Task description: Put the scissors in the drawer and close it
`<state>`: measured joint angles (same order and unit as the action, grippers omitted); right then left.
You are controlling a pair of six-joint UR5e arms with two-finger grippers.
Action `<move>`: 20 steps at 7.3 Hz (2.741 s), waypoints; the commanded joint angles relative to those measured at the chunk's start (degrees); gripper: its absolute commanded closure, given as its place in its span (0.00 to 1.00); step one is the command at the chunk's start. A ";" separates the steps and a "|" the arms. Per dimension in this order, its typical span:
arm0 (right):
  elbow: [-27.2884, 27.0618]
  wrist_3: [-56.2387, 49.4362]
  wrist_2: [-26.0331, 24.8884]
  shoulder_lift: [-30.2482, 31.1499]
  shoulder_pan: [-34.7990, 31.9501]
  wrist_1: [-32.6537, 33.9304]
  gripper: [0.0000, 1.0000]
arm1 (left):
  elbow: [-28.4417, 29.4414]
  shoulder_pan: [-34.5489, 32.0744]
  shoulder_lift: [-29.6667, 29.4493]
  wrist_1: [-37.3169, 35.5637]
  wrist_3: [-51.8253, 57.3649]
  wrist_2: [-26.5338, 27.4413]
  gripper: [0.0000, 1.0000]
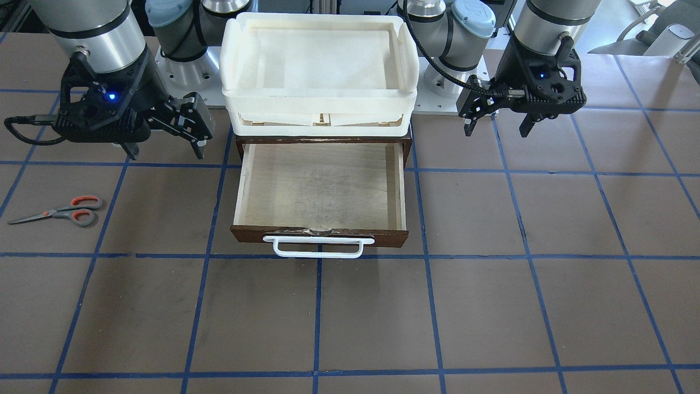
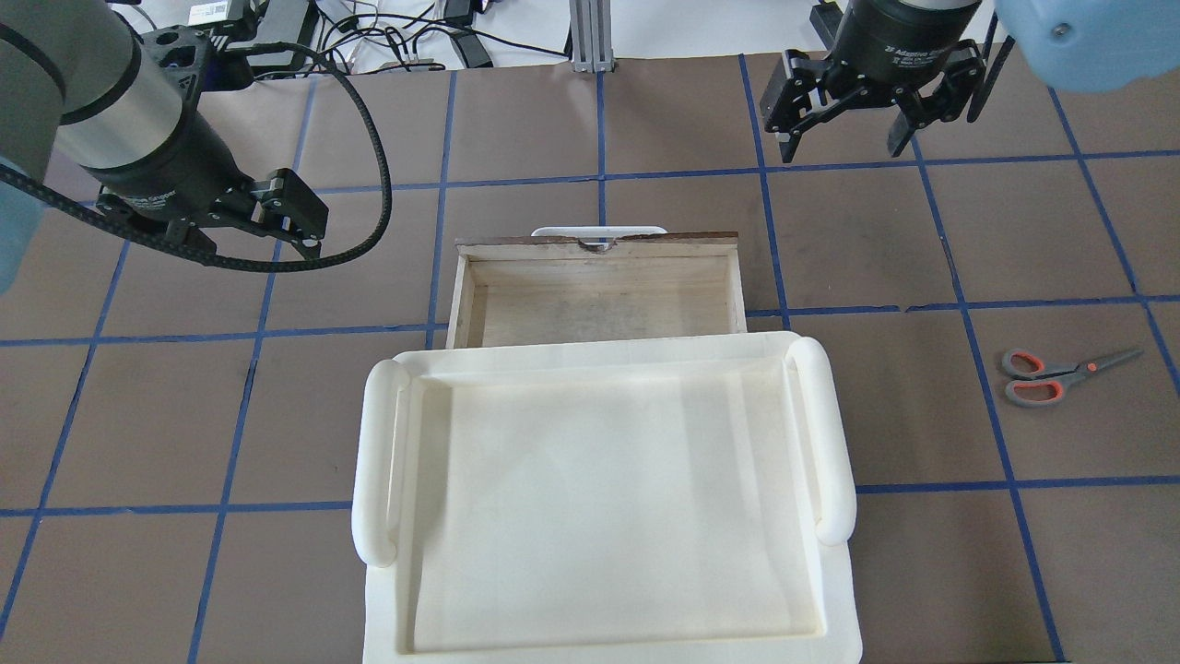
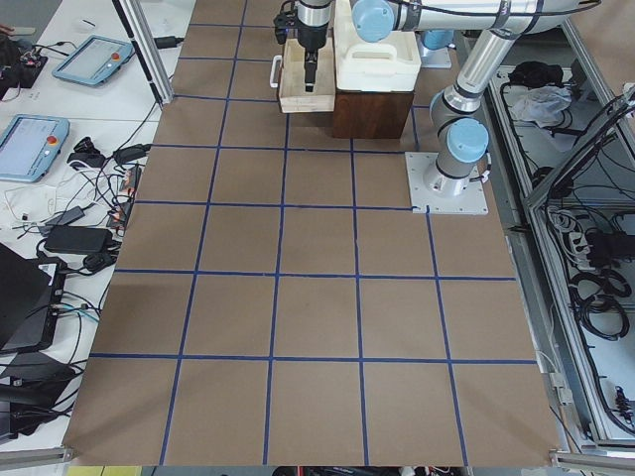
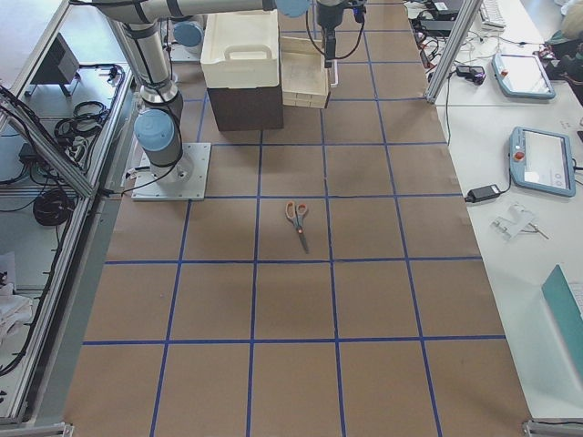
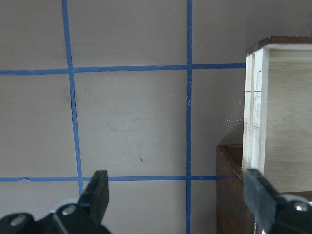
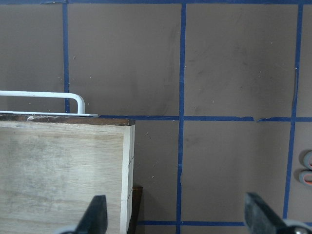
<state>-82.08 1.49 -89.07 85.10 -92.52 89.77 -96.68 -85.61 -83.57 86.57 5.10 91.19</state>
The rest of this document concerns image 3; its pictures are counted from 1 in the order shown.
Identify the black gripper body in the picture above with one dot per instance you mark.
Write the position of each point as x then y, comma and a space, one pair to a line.
312, 37

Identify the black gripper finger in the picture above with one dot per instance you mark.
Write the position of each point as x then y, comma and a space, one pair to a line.
307, 71
313, 69

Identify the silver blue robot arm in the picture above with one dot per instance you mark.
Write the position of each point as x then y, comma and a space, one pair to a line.
463, 139

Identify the dark wooden cabinet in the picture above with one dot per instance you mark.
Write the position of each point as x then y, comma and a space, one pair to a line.
370, 115

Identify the white plastic storage tray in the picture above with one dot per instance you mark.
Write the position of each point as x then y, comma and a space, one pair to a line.
370, 55

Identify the blue teach pendant far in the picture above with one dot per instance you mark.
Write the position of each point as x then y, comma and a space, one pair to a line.
94, 61

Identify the blue teach pendant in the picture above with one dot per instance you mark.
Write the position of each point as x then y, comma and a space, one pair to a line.
29, 146
94, 61

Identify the crumpled white cloth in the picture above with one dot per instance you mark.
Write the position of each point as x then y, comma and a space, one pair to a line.
544, 106

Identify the brown paper table cover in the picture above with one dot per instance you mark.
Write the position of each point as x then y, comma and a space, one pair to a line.
277, 301

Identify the blue teach pendant near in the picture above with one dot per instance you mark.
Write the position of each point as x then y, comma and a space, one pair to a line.
29, 146

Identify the black power adapter brick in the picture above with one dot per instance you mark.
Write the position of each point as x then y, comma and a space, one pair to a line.
77, 240

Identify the black laptop computer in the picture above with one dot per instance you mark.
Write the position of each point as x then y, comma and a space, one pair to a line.
30, 291

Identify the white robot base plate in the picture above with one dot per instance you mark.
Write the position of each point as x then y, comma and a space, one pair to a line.
433, 193

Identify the aluminium frame post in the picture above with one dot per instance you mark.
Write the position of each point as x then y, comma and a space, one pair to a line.
137, 29

